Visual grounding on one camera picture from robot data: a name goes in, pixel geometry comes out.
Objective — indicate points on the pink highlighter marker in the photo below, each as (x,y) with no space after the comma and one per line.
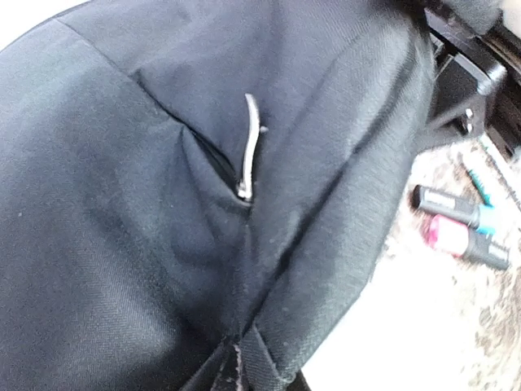
(456,239)

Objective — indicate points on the black student bag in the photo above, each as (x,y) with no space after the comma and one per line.
(193,193)

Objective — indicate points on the blue highlighter marker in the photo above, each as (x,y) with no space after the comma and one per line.
(480,217)

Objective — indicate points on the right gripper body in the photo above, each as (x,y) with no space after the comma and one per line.
(477,84)

